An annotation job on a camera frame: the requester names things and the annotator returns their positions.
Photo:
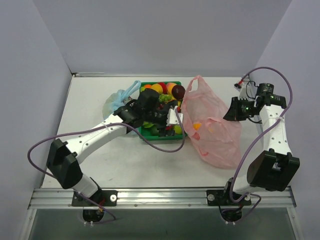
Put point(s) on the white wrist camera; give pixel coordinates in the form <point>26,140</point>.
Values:
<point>174,117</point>
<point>242,88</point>

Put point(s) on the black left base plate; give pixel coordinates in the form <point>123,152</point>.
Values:
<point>105,197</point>

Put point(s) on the peach fake fruit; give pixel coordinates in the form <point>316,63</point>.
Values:
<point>169,87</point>

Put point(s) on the green fake grapes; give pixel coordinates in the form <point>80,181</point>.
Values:
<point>165,98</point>

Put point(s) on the dark purple fake plum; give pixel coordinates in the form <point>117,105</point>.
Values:
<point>178,92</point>

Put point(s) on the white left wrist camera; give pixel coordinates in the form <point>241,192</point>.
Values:
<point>174,117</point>

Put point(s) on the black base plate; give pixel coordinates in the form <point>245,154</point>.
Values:
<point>105,197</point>
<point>220,198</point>

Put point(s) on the orange fake tangerine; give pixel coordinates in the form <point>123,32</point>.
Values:
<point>147,86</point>

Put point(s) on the aluminium front rail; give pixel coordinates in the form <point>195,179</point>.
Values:
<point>153,198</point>

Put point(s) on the yellow orange fake fruit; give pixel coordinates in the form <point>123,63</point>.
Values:
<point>157,87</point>

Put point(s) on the green fake apple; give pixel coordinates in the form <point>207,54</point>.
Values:
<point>177,129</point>

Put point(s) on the pink plastic bag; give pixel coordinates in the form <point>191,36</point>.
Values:
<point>219,143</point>

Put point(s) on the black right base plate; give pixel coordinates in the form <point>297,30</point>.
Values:
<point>220,198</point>

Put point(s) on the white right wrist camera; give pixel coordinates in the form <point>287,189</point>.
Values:
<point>242,88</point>

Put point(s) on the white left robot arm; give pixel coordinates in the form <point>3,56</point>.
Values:
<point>65,157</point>

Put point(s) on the red fake apple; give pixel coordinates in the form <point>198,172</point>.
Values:
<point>196,136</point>

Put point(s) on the blue tied plastic bag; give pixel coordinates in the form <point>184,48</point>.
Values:
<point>119,99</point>

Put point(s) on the green plastic basket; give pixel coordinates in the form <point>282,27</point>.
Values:
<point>144,131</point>

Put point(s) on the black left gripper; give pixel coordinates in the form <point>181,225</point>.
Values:
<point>164,122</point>

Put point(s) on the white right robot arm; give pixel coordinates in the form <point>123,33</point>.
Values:
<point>273,169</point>

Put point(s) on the red fake fruit back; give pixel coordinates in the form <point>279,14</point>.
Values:
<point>164,87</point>

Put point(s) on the green fake starfruit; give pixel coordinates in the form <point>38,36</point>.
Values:
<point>147,125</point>

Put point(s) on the yellow fake mango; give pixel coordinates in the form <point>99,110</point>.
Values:
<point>196,126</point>

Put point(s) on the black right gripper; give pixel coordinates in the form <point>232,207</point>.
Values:
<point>238,109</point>

